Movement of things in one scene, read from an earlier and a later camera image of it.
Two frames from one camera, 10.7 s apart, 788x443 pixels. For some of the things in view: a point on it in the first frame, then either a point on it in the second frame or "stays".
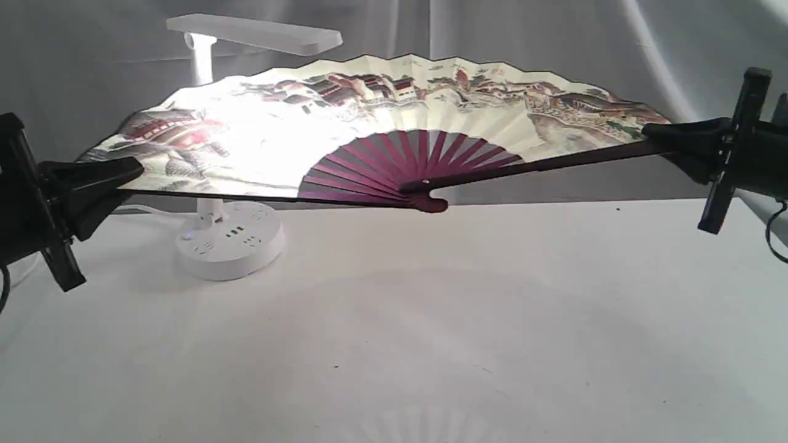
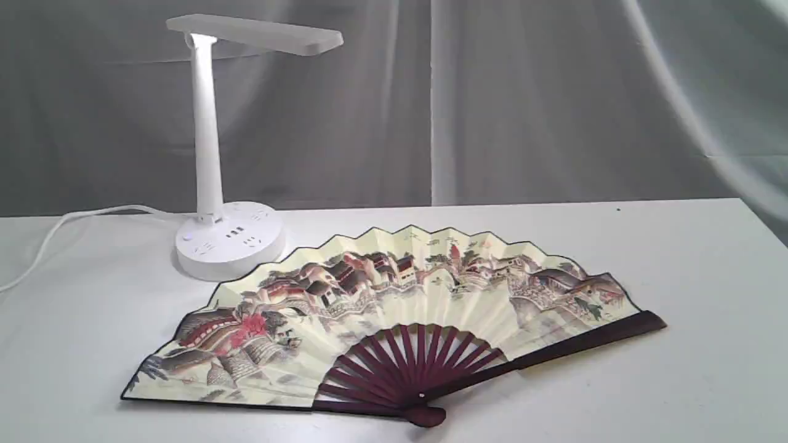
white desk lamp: [242, 239] stays
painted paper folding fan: [383, 131] -> [396, 322]
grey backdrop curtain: [72, 67] stays
